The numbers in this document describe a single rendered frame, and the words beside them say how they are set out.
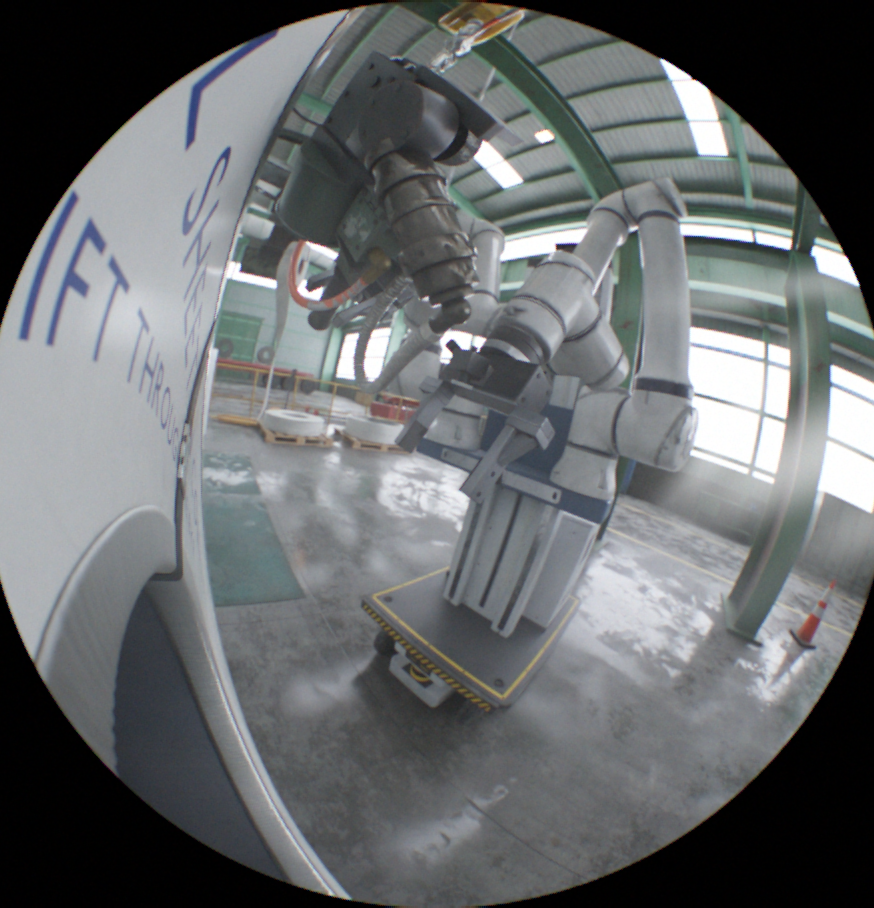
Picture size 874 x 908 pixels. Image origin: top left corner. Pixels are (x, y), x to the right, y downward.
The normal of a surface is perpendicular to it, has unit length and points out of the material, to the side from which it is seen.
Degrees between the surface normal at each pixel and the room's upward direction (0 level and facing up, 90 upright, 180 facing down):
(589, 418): 92
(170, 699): 67
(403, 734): 0
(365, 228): 122
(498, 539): 90
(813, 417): 90
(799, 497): 90
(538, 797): 0
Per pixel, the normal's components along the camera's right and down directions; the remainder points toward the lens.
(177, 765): 0.58, -0.56
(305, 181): -0.44, 0.75
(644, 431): -0.91, 0.03
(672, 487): -0.75, -0.07
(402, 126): -0.62, 0.50
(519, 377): -0.58, -0.43
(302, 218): -0.25, 0.89
